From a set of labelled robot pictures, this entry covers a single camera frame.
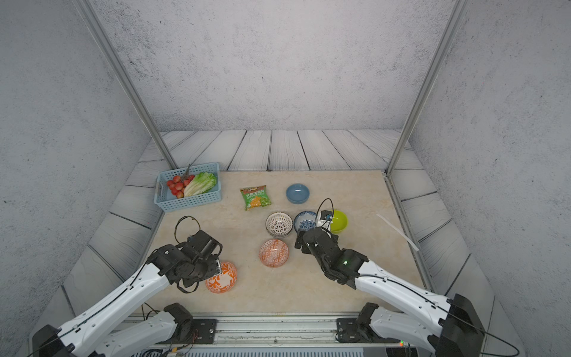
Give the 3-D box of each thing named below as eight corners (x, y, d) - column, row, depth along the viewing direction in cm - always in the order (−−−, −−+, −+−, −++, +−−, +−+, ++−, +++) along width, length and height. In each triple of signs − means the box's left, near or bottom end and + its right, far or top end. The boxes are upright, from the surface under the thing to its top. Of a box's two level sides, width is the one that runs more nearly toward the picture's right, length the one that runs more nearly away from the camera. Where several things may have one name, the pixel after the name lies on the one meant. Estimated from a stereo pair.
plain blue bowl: (285, 204, 109) (285, 200, 107) (286, 187, 117) (286, 183, 114) (309, 204, 109) (310, 199, 107) (308, 187, 116) (308, 183, 114)
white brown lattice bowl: (262, 230, 100) (261, 222, 95) (277, 214, 105) (276, 207, 101) (282, 244, 95) (281, 236, 91) (296, 227, 101) (296, 219, 96)
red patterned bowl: (259, 268, 89) (257, 263, 85) (261, 244, 95) (260, 239, 92) (289, 268, 89) (289, 263, 85) (289, 244, 95) (289, 239, 92)
